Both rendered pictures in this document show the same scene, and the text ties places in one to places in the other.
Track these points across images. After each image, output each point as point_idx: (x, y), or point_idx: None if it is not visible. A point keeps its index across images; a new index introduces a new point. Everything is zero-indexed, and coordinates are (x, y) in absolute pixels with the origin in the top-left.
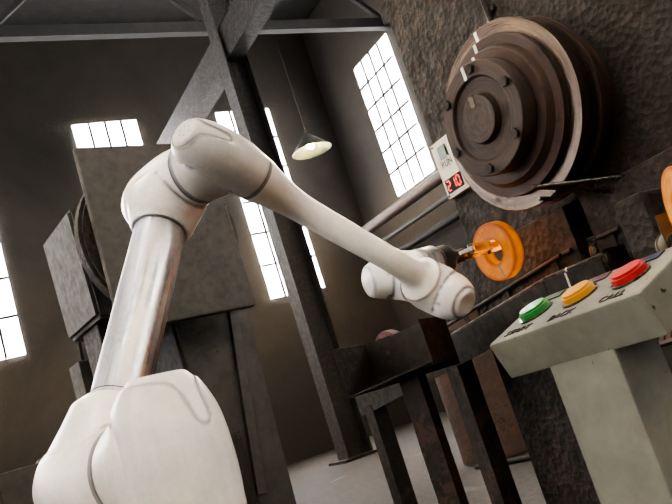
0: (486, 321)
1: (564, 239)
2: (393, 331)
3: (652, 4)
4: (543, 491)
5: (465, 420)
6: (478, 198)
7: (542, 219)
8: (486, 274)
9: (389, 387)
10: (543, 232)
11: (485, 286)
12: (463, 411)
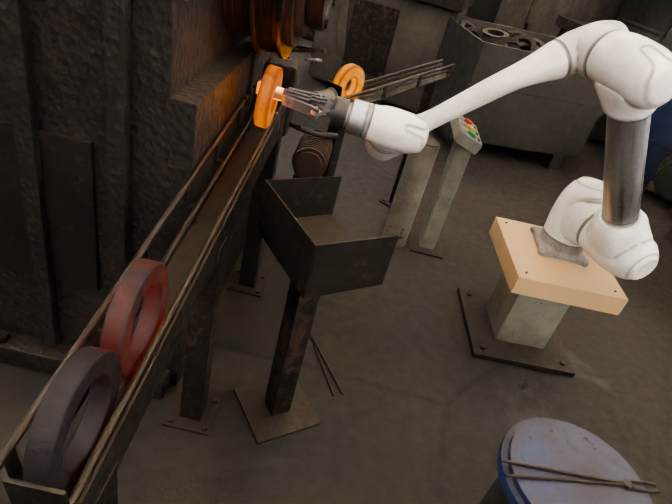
0: (251, 175)
1: (244, 85)
2: (150, 260)
3: None
4: (180, 343)
5: (214, 308)
6: (194, 11)
7: (243, 63)
8: (266, 123)
9: (158, 370)
10: (241, 76)
11: (204, 138)
12: (216, 298)
